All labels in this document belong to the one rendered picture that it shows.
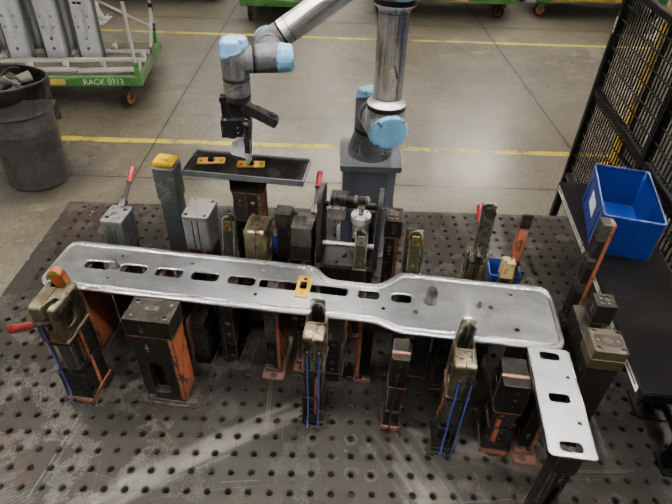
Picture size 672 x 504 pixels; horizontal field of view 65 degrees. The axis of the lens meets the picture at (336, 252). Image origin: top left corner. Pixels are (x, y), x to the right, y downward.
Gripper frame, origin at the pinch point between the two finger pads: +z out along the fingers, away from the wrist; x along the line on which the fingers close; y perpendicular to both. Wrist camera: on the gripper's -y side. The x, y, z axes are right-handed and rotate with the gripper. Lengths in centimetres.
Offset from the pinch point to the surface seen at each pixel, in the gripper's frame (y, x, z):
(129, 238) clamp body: 36.3, 14.3, 19.5
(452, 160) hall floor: -127, -215, 118
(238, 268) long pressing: 1.9, 29.9, 18.0
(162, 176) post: 27.3, 0.1, 6.3
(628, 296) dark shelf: -102, 45, 15
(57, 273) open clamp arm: 43, 44, 8
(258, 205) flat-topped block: -1.9, 5.0, 13.6
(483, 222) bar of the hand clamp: -64, 30, 2
